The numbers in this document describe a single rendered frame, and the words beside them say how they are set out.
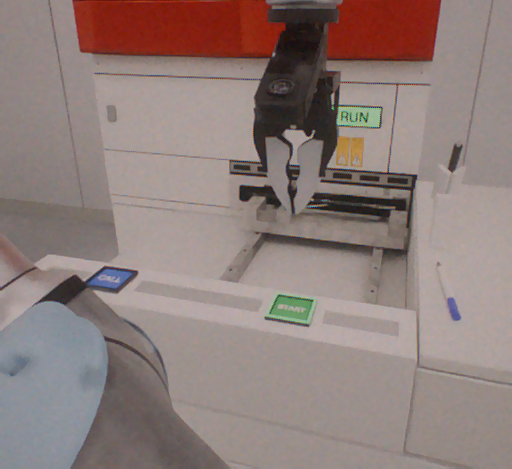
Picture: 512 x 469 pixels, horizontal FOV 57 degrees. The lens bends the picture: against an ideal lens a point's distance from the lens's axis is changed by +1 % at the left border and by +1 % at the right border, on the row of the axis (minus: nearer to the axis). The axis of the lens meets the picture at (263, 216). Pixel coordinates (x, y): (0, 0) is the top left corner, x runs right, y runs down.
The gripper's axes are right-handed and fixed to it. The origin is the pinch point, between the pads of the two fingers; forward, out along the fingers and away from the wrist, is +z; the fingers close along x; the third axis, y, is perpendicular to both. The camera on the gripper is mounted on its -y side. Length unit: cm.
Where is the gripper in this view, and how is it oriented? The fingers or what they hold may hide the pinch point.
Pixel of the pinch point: (292, 205)
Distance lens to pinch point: 52.0
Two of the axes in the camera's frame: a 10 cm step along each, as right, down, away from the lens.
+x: -9.6, -1.1, 2.6
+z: 0.0, 9.2, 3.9
